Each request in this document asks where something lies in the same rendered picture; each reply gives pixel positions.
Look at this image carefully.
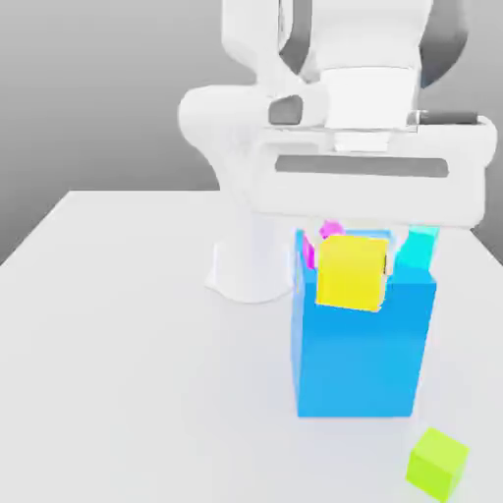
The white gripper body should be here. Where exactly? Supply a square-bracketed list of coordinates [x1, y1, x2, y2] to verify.
[250, 116, 499, 233]

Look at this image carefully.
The small yellow cube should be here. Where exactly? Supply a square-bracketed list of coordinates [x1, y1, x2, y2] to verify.
[314, 234, 391, 314]

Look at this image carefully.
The small magenta cube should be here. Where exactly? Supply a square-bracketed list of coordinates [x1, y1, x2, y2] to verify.
[302, 219, 347, 271]

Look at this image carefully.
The small cyan cube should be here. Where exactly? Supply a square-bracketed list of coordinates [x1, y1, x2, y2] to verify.
[394, 225, 441, 285]

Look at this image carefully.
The small lime green cube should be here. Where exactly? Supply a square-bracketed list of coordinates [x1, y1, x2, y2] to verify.
[405, 426, 472, 503]

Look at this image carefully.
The large blue box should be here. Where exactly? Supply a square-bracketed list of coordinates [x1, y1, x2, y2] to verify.
[290, 228, 438, 419]

